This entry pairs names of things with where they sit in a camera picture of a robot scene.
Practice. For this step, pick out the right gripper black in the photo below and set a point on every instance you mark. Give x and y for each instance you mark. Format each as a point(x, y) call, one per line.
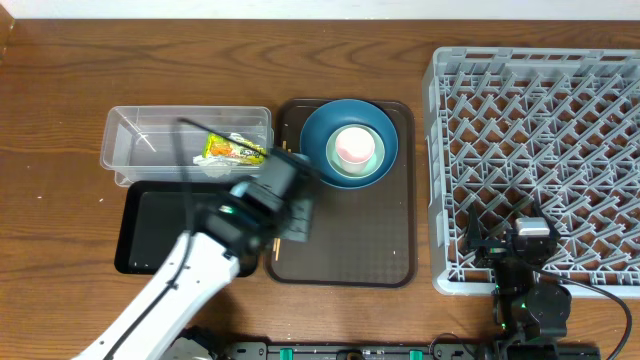
point(491, 248)

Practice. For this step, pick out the white paper napkin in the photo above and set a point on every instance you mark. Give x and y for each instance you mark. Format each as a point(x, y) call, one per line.
point(216, 166)

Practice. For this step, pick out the green yellow snack wrapper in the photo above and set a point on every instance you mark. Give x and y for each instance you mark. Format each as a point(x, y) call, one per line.
point(232, 148)

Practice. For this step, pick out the pink plastic cup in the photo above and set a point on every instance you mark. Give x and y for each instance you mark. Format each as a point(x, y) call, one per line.
point(355, 147)

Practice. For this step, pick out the light blue small bowl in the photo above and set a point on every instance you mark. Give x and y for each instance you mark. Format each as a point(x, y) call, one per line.
point(302, 159)

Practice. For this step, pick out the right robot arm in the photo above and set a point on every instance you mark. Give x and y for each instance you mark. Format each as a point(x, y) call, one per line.
point(532, 315)

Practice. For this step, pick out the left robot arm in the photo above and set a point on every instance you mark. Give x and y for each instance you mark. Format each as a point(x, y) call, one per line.
point(206, 257)

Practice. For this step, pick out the grey plastic dishwasher rack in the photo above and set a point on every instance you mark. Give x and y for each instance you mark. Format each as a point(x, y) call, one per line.
point(510, 128)

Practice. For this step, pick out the clear plastic waste bin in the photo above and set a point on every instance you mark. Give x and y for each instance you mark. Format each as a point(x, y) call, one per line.
point(145, 143)

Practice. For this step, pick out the wooden chopstick left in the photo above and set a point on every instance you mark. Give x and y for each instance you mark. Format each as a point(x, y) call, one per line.
point(276, 249)

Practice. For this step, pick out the large dark blue bowl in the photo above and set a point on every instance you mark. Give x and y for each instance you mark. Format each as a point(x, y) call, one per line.
point(325, 120)

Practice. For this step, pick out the black plastic tray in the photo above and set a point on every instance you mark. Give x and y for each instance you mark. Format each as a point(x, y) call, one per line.
point(155, 216)

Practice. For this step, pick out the brown plastic serving tray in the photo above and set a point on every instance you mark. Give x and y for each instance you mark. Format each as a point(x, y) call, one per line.
point(360, 237)

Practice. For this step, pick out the mint green small bowl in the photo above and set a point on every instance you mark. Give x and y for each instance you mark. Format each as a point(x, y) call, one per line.
point(374, 164)

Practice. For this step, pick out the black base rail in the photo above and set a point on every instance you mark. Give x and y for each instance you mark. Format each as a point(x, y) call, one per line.
point(438, 351)

